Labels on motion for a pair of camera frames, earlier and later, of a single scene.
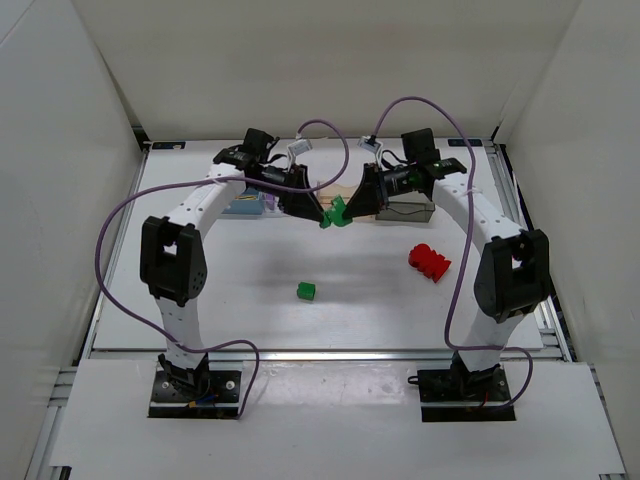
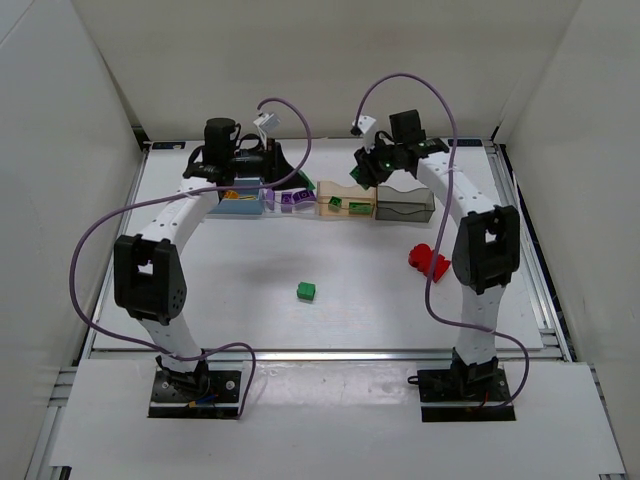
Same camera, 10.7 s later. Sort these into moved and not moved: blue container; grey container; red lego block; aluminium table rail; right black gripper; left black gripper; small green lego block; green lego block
Moved: left black gripper; green lego block; right black gripper
Not moved: small green lego block; red lego block; aluminium table rail; blue container; grey container
